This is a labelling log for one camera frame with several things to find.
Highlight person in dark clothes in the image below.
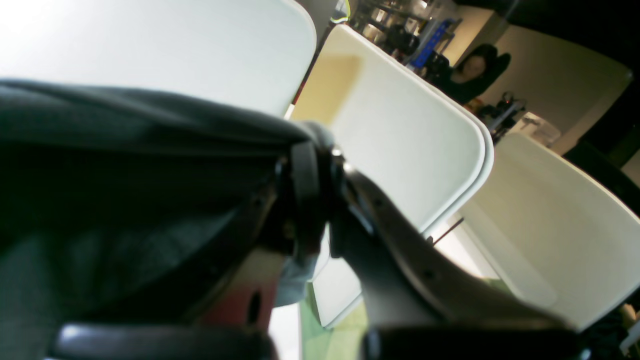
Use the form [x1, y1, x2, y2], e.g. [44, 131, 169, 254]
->
[431, 43, 512, 106]

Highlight green cloth sheet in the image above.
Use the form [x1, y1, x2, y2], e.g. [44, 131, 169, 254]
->
[298, 283, 368, 360]

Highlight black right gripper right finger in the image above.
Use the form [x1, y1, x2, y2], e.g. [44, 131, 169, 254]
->
[330, 150, 589, 360]

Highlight dark grey t-shirt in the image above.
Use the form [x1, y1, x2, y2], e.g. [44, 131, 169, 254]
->
[1, 79, 334, 360]

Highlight white table beyond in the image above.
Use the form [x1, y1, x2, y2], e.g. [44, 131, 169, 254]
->
[292, 25, 494, 327]

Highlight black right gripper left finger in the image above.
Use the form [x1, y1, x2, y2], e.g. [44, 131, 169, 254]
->
[47, 141, 326, 360]

